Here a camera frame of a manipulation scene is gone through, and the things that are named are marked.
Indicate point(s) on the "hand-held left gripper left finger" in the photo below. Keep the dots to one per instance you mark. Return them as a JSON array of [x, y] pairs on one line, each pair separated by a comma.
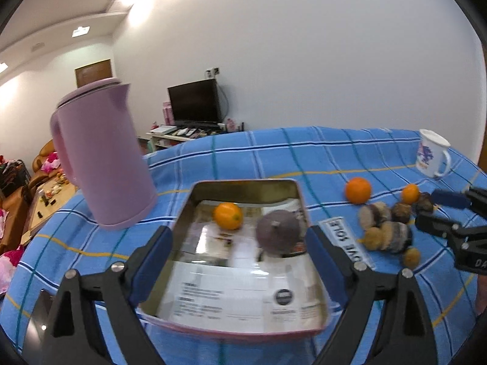
[[152, 262]]

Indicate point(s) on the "pink metal tin box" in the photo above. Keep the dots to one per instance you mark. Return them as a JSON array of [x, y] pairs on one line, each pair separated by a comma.
[[236, 190]]

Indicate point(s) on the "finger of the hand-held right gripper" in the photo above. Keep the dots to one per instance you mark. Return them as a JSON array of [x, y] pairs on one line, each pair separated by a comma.
[[433, 224], [449, 198]]

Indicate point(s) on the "orange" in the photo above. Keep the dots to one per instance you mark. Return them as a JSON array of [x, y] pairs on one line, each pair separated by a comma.
[[410, 194], [358, 190], [228, 216]]

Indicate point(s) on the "wooden coffee table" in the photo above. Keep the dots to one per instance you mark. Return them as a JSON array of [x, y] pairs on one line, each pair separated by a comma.
[[45, 205]]

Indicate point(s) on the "pink electric kettle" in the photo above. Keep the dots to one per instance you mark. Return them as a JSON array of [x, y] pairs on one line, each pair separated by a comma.
[[102, 152]]

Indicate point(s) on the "wall socket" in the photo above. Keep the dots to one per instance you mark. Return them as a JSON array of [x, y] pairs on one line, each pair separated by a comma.
[[214, 71]]

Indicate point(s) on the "white printed label strip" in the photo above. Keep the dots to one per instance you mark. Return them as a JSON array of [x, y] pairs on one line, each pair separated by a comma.
[[338, 232]]

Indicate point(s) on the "printed paper leaflet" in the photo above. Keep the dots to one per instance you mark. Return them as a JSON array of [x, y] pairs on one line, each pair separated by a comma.
[[228, 292]]

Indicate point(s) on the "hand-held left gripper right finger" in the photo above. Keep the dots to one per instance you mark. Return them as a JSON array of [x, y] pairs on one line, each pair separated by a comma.
[[327, 270]]

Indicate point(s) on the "white television stand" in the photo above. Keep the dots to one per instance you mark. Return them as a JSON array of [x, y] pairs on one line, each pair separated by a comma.
[[163, 138]]

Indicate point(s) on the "pile of brown mangosteens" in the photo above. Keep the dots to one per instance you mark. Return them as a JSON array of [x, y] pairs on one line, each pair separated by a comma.
[[392, 234]]

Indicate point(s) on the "dark brown mangosteen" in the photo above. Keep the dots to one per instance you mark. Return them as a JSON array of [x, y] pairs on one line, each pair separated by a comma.
[[424, 202]]

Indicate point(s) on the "blue plaid cloth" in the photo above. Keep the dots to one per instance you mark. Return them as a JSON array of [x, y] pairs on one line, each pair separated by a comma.
[[285, 152]]

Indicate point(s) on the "purple mangosteen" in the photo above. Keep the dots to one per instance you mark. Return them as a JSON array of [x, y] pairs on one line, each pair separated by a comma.
[[277, 230]]

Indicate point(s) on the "pink cloth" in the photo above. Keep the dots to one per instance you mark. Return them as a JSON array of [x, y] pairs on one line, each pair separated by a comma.
[[9, 266]]

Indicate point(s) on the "brown wooden door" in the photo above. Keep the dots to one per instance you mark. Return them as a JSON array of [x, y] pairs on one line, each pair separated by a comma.
[[93, 73]]

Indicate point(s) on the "orange sofa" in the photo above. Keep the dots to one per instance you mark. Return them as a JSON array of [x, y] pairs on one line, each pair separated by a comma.
[[40, 161]]

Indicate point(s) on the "white printed mug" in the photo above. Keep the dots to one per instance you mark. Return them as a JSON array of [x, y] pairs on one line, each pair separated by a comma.
[[430, 156]]

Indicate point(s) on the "black television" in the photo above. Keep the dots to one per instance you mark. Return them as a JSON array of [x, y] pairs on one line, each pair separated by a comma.
[[194, 102]]

